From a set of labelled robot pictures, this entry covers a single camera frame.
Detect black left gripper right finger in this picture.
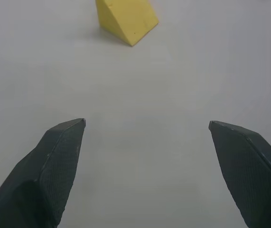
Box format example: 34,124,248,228
208,120,271,228

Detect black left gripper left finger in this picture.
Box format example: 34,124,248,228
0,118,87,228

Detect yellow wedge-shaped sponge block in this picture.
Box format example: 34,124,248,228
95,0,160,47

